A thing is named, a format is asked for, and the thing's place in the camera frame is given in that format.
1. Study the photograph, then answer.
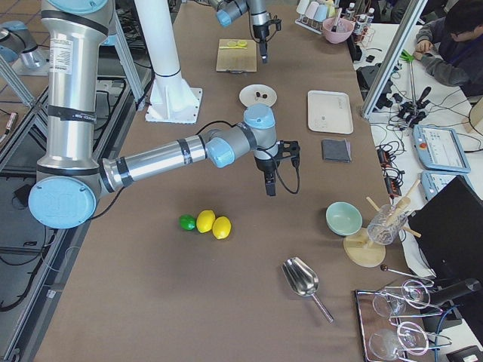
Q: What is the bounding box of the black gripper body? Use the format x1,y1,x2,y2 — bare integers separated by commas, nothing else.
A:
252,23,269,42
254,157,280,175

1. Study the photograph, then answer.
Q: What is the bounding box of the cream round plate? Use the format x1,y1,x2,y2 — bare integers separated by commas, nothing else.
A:
238,84,278,107

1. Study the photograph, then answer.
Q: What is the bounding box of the cream rabbit tray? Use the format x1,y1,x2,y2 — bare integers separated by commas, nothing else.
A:
307,90,353,134

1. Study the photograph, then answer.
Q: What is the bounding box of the wooden cutting board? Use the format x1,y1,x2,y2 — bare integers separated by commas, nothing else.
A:
216,38,257,73

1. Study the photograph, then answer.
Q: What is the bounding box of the pastel cup rack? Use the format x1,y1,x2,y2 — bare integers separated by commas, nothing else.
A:
295,0,336,34

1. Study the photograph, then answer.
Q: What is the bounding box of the grey folded cloth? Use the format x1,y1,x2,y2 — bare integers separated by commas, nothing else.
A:
321,139,352,163

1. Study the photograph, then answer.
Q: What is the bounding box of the yellow lemon outer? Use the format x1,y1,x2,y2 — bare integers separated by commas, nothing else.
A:
212,216,232,240

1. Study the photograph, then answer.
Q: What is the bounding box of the pink ice bowl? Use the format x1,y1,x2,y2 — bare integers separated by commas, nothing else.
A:
322,18,355,44

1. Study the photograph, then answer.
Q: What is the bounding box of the yellow lemon near lime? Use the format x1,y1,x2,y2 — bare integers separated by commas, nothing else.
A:
196,210,216,233

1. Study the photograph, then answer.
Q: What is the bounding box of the mint green bowl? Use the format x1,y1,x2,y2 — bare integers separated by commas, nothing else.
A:
325,201,362,236

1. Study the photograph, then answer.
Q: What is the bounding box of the green lime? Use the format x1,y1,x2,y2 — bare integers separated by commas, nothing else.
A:
178,214,196,231

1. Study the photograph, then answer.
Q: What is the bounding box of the metal scoop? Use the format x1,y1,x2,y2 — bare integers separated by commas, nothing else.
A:
281,256,334,324

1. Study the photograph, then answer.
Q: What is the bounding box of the wooden cup stand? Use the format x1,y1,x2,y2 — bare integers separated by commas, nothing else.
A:
343,179,421,268

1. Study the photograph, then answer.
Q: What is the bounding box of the clear textured glass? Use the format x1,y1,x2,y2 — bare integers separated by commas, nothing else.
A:
367,204,408,245

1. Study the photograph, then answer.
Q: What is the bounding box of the blue teach pendant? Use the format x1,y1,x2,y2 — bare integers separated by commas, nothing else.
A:
413,124,471,173
420,170,457,201

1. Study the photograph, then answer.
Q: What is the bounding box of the black monitor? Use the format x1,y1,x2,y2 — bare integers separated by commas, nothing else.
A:
409,176,482,281

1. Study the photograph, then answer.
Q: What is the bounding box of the seated person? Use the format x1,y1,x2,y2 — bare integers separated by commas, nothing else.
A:
413,1,482,97

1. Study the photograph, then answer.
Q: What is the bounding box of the metal glass rack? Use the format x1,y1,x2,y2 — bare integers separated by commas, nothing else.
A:
354,279,452,361

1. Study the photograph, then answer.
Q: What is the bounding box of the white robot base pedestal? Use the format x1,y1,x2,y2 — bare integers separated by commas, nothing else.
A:
135,0,202,124

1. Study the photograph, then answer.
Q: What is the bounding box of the aluminium frame post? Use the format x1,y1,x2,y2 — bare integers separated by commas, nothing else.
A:
361,0,427,120

